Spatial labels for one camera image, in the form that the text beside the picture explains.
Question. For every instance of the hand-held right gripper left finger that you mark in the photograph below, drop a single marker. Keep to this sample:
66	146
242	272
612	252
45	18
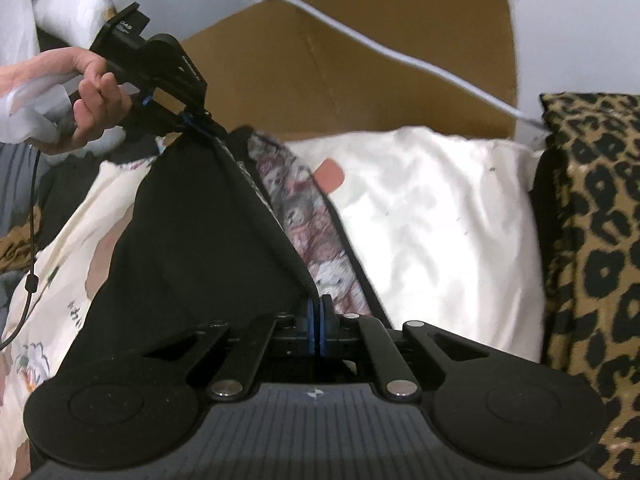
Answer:
310	330

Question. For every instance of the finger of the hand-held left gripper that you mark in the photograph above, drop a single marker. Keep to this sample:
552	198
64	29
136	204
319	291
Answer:
170	120

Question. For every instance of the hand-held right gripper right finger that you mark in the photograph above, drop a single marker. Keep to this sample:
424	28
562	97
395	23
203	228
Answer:
325	330

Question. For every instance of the black garment with floral lining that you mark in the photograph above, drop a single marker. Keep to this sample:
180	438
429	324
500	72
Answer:
200	235

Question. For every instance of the black clothes pile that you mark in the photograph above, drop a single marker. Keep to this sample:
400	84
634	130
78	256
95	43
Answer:
65	180

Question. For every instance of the person's left hand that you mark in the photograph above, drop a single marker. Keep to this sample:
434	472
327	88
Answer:
95	105

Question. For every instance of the white pillow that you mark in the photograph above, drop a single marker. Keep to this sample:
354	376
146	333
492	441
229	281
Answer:
70	5

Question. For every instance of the cream bear print blanket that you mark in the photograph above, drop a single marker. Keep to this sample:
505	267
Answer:
425	240

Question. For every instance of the white translucent plastic sheet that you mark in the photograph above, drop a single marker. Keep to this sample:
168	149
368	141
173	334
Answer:
30	115

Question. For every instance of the white fabric bag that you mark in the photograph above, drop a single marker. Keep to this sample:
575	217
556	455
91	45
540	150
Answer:
15	20

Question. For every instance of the light blue blanket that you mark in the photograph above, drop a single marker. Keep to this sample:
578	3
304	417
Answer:
15	180

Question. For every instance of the brown garment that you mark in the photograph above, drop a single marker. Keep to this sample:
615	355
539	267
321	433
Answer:
15	250

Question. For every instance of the brown cardboard box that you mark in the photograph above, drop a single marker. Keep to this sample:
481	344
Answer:
375	70

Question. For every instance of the black cloth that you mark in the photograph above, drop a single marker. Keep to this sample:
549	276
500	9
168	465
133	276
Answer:
544	200

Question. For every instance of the leopard print cloth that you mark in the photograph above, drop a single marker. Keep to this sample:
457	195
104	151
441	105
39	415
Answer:
600	260

